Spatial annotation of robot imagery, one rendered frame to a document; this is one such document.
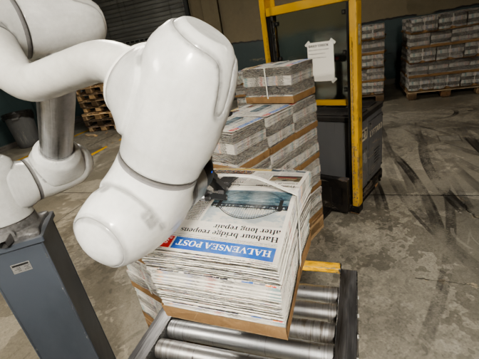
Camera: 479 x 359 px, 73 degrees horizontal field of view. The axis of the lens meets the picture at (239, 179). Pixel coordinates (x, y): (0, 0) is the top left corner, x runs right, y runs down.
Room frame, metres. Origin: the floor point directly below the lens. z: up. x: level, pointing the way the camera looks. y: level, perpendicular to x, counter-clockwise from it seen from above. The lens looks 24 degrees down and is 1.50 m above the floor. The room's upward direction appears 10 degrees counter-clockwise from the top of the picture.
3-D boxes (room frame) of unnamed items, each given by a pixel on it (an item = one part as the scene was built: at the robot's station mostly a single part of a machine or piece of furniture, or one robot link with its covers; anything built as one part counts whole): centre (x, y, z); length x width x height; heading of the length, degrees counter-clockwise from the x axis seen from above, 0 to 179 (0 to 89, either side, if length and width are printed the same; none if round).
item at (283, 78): (2.23, -0.37, 0.65); 0.39 x 0.30 x 1.29; 46
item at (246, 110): (2.01, -0.17, 1.06); 0.37 x 0.28 x 0.01; 48
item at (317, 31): (2.56, -0.68, 1.28); 0.57 x 0.01 x 0.65; 46
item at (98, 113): (8.07, 2.68, 0.65); 1.33 x 0.94 x 1.30; 162
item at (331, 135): (2.81, -0.93, 0.40); 0.69 x 0.55 x 0.80; 46
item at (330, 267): (0.86, -0.06, 0.81); 0.43 x 0.03 x 0.02; 68
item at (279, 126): (2.02, -0.17, 0.95); 0.38 x 0.29 x 0.23; 47
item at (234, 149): (1.81, 0.04, 0.95); 0.38 x 0.29 x 0.23; 47
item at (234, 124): (1.80, 0.03, 1.06); 0.37 x 0.29 x 0.01; 47
